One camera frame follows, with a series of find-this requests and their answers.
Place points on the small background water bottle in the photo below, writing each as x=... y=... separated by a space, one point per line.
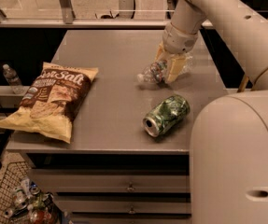
x=12 y=79

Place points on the brown yellow chip bag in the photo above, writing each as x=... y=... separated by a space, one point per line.
x=52 y=102

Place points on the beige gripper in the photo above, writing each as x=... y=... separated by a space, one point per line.
x=177 y=42

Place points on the crushed green soda can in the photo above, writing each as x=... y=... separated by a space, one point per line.
x=169 y=112

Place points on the metal railing shelf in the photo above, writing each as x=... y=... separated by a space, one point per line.
x=84 y=14

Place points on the wire basket with trash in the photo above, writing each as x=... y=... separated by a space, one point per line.
x=22 y=201

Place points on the grey drawer cabinet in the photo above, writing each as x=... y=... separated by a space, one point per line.
x=113 y=172

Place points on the clear plastic water bottle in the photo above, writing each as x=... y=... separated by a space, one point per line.
x=156 y=72

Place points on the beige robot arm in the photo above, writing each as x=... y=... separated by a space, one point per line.
x=229 y=138

